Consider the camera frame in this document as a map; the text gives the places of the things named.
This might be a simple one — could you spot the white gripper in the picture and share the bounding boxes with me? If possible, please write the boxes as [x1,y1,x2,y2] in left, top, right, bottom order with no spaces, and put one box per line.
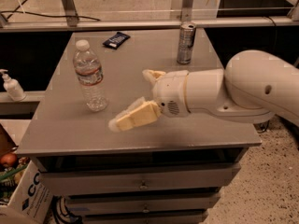
[108,69,189,132]

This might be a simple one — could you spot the clear plastic water bottle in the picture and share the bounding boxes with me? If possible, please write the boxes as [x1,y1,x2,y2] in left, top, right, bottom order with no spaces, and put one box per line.
[73,39,108,112]

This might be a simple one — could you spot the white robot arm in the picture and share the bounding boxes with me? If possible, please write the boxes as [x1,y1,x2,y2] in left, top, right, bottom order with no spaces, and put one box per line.
[108,49,299,132]

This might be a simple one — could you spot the silver redbull can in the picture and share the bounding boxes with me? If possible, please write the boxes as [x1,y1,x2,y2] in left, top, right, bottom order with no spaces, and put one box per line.
[177,21,196,64]

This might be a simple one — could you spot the white pump dispenser bottle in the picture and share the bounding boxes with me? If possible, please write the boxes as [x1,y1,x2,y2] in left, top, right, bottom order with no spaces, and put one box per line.
[0,69,26,102]

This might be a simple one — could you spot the dark blue snack packet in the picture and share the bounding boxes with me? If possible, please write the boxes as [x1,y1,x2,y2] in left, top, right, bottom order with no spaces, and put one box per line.
[103,32,130,49]

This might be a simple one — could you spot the grey drawer cabinet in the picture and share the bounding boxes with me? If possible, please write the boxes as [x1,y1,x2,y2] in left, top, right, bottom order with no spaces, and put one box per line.
[16,28,262,224]

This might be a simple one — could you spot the top cabinet drawer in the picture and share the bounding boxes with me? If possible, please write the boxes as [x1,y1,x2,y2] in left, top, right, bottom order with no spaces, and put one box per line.
[40,163,240,196]

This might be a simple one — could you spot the cabinet drawer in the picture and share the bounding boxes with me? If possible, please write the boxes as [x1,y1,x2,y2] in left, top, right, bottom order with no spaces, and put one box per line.
[66,193,220,216]
[40,163,240,196]
[82,210,207,224]

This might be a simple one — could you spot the middle cabinet drawer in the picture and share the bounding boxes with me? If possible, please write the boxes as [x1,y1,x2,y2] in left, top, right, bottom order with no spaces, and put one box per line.
[66,193,220,216]

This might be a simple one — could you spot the bottom cabinet drawer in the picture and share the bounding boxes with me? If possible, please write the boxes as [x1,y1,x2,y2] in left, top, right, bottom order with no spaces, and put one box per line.
[82,210,207,224]

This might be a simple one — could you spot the red apple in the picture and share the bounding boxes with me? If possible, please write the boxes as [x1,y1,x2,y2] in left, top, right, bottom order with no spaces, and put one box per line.
[0,153,18,168]

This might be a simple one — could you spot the white cardboard box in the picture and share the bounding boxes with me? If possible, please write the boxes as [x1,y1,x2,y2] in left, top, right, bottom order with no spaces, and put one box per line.
[0,161,53,224]

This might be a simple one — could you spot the metal frame rail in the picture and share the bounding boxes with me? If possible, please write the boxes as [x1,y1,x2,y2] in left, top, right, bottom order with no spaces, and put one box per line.
[0,0,299,33]

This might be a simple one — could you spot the black cables under cabinet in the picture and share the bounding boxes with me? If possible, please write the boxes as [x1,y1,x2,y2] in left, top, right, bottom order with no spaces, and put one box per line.
[50,196,83,224]

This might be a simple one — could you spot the black cable on floor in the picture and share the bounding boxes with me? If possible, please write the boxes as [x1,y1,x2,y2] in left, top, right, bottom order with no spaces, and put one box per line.
[0,0,101,22]

